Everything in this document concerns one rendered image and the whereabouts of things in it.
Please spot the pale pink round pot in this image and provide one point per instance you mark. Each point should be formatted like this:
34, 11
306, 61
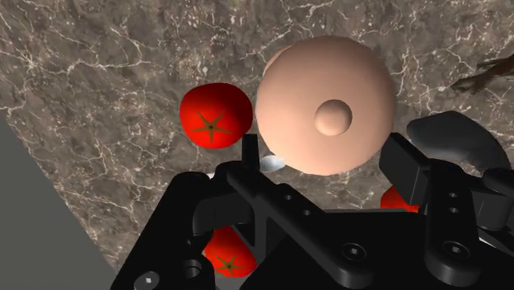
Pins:
301, 100

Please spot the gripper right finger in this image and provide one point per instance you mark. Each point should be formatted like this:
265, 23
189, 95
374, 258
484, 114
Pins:
451, 209

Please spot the dark grey rounded object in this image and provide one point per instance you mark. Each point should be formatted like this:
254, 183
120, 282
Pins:
453, 136

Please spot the red tomato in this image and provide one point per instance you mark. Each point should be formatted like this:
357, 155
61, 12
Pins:
391, 201
213, 104
229, 249

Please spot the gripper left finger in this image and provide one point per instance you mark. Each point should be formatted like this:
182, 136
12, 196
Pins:
176, 225

